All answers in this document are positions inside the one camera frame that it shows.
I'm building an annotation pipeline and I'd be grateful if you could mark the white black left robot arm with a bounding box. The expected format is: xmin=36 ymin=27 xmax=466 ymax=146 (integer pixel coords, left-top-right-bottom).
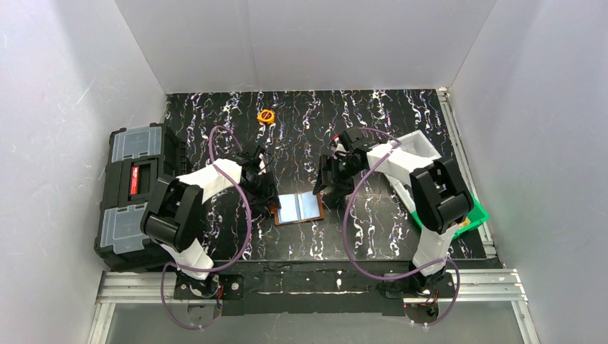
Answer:
xmin=140 ymin=145 xmax=280 ymax=281

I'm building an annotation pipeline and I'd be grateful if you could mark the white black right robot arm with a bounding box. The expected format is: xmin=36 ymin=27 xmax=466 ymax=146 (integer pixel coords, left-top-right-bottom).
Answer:
xmin=313 ymin=127 xmax=475 ymax=292

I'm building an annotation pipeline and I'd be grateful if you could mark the white plastic bin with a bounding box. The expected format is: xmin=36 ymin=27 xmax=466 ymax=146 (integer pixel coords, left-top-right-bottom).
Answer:
xmin=391 ymin=130 xmax=442 ymax=171
xmin=386 ymin=176 xmax=416 ymax=214

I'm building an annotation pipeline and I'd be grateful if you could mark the orange round cap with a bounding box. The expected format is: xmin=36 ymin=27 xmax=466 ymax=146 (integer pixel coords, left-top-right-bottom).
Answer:
xmin=257 ymin=109 xmax=275 ymax=125

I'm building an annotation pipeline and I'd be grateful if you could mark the black toolbox with clear lids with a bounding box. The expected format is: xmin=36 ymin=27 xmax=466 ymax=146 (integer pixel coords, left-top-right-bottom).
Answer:
xmin=93 ymin=123 xmax=192 ymax=272

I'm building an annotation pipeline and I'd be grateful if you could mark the green plastic bin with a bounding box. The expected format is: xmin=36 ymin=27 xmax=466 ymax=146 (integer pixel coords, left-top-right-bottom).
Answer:
xmin=404 ymin=193 xmax=490 ymax=239

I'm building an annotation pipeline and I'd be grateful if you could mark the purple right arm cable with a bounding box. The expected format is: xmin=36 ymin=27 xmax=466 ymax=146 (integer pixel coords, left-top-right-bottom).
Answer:
xmin=341 ymin=127 xmax=461 ymax=328

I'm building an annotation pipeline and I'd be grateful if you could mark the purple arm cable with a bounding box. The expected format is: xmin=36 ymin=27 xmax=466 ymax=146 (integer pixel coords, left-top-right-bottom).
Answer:
xmin=341 ymin=127 xmax=461 ymax=328
xmin=160 ymin=125 xmax=252 ymax=331

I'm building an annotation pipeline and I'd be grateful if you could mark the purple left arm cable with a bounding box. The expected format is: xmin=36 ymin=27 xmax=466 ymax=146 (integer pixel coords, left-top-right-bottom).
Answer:
xmin=160 ymin=125 xmax=252 ymax=331

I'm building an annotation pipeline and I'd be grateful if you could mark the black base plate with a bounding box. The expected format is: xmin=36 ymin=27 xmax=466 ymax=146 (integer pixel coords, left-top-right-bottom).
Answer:
xmin=166 ymin=260 xmax=457 ymax=316

